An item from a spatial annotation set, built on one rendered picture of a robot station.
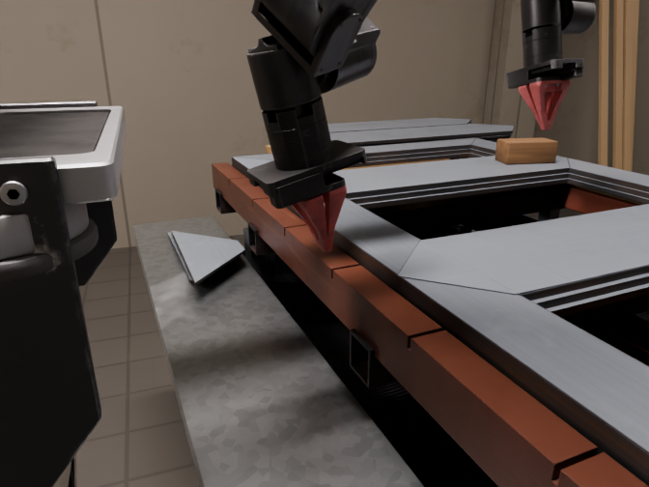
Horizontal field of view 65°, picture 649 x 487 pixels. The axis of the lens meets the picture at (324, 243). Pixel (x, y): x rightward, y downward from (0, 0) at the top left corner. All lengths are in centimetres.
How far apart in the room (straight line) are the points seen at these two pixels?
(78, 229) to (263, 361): 52
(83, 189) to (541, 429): 34
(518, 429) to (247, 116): 286
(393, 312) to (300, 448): 18
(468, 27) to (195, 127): 186
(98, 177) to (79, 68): 287
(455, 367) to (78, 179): 35
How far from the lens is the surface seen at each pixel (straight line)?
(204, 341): 80
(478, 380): 46
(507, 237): 75
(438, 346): 50
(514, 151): 124
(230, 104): 313
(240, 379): 71
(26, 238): 23
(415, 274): 59
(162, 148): 312
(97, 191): 23
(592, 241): 78
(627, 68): 397
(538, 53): 90
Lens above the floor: 108
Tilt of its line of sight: 20 degrees down
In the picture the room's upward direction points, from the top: straight up
